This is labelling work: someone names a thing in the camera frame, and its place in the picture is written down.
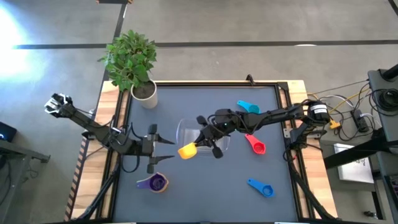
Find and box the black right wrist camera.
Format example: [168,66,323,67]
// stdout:
[214,108,237,124]

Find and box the yellow measuring cup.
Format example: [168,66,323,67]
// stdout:
[177,142,198,161]

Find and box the black yellow striped strip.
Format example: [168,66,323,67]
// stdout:
[63,108,94,222]

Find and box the blue measuring cup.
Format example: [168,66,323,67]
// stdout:
[247,177,275,198]

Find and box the white paper box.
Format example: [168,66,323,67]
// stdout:
[333,142,375,184]

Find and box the black power strip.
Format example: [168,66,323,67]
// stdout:
[350,108,371,133]

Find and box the grey equipment cart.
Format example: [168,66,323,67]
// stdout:
[366,63,398,224]

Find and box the teal measuring cup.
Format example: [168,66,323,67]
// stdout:
[236,100,261,114]

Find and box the white cable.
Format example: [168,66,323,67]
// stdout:
[310,94,352,108]

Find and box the coiled black cable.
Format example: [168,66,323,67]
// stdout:
[371,88,398,113]

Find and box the black support leg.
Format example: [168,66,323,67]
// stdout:
[287,167,338,222]
[71,161,121,222]

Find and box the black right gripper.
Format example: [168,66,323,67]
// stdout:
[194,115,243,159]

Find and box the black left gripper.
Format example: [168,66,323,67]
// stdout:
[138,123,175,174]

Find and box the red measuring cup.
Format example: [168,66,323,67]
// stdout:
[244,133,267,156]

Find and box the purple measuring cup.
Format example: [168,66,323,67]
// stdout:
[136,172,167,192]

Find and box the black desk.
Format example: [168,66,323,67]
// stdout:
[0,121,51,224]

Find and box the green leafy plant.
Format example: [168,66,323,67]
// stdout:
[97,29,158,92]

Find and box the cream plant pot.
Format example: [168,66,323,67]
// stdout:
[130,79,159,110]

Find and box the clear plastic basket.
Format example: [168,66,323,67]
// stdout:
[175,118,231,154]

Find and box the yellow cable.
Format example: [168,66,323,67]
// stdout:
[329,89,371,114]

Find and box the black table frame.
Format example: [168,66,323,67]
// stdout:
[105,80,312,223]

